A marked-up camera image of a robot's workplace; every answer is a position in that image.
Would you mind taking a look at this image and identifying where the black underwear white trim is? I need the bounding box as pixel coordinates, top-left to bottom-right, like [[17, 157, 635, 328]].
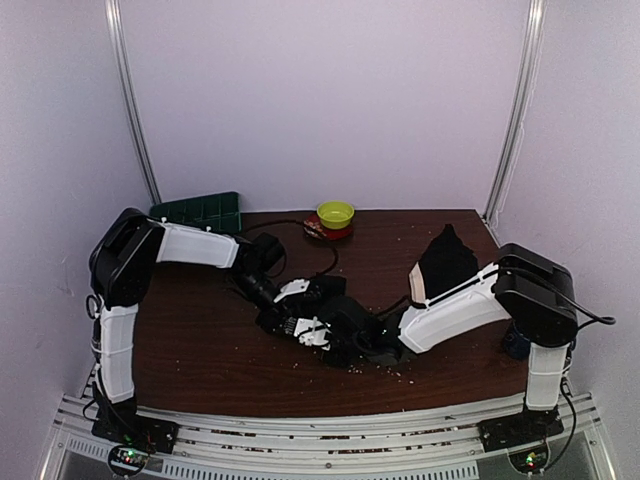
[[263, 275, 375, 359]]

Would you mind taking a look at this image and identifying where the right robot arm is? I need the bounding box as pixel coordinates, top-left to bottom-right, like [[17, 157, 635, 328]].
[[275, 242, 578, 442]]

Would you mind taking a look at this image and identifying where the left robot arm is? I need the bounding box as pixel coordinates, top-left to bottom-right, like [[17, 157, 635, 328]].
[[86, 208, 327, 444]]

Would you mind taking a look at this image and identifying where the black underwear beige waistband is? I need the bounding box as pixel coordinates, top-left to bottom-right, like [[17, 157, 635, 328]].
[[408, 224, 480, 308]]

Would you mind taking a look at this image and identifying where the red floral plate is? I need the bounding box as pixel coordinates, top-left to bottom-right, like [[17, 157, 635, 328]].
[[303, 212, 354, 242]]

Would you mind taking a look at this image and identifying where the lime green plastic bowl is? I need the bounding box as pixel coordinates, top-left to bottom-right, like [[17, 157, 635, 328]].
[[316, 201, 355, 230]]

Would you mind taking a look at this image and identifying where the green plastic divider tray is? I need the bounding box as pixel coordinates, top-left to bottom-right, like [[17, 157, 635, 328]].
[[149, 191, 242, 234]]

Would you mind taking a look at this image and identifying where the dark blue mug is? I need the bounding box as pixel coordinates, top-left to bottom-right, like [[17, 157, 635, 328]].
[[501, 323, 531, 360]]

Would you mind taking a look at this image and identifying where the left controller board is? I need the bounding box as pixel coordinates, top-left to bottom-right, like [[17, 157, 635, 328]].
[[107, 445, 150, 477]]

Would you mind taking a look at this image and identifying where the controller board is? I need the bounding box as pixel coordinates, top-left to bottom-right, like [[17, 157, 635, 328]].
[[107, 445, 150, 477], [509, 444, 550, 474]]

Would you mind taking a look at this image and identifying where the right controller board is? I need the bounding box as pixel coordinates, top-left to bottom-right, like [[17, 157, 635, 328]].
[[509, 444, 550, 474]]

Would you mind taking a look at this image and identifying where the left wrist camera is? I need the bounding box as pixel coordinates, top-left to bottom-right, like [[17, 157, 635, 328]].
[[253, 232, 286, 272]]

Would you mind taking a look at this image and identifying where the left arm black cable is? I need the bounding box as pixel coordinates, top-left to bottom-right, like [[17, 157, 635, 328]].
[[239, 222, 341, 281]]

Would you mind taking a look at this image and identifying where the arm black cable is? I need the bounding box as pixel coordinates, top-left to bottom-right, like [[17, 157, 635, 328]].
[[499, 264, 617, 331], [239, 222, 341, 281]]

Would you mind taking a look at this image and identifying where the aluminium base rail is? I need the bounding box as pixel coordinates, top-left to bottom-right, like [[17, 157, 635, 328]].
[[35, 389, 623, 479]]

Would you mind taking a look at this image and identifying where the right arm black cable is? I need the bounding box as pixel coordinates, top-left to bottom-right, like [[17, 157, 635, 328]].
[[499, 264, 617, 331]]

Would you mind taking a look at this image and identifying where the aluminium frame post left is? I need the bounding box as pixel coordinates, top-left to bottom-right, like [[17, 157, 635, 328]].
[[104, 0, 161, 205]]

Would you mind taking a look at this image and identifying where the aluminium frame post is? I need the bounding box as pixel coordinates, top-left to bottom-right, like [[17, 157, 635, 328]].
[[483, 0, 547, 229], [104, 0, 161, 205]]

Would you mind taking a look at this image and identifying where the aluminium frame post right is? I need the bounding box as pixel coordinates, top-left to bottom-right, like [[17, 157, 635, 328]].
[[483, 0, 547, 229]]

